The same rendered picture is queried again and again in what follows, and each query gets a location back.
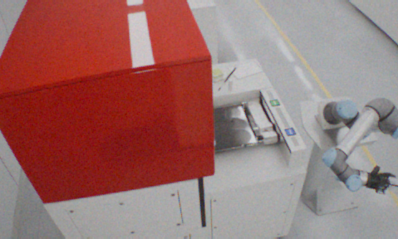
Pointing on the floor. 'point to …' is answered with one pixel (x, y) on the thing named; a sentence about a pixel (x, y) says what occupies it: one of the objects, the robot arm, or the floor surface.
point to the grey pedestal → (324, 187)
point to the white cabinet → (253, 210)
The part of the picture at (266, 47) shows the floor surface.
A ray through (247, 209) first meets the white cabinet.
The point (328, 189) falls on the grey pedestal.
